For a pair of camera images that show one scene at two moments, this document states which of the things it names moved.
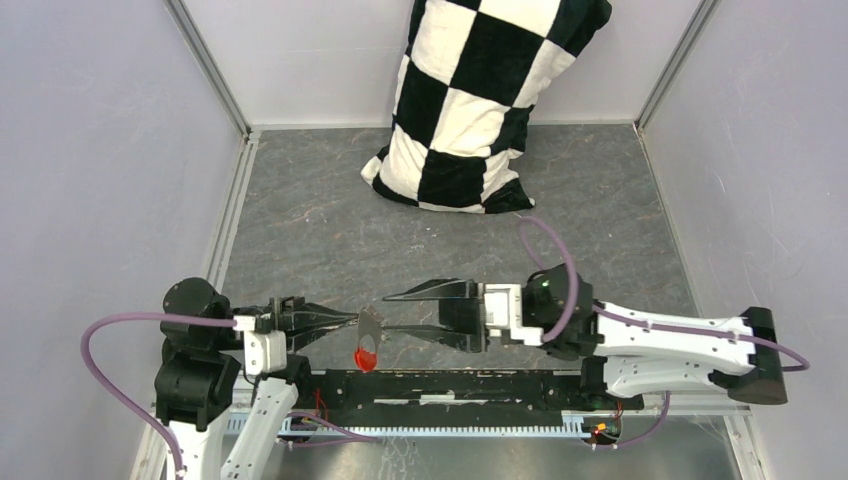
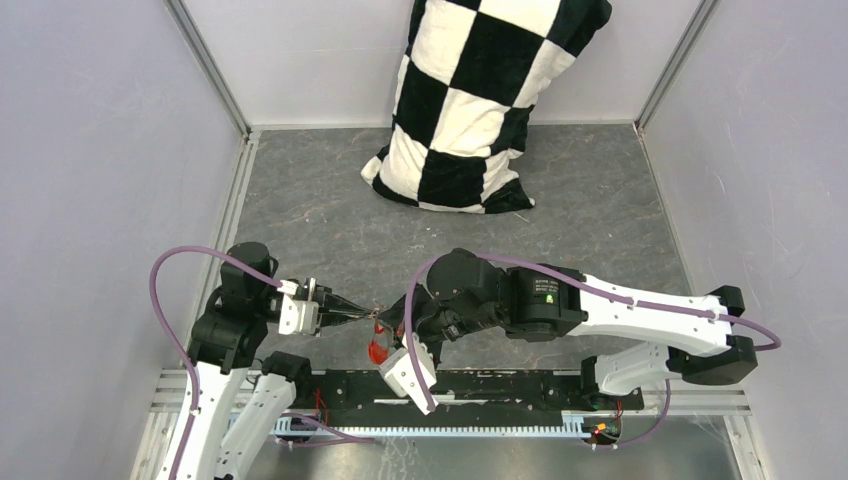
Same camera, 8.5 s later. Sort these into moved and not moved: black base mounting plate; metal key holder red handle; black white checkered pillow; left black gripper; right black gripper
Moved: left black gripper; right black gripper; metal key holder red handle
Not moved: black white checkered pillow; black base mounting plate
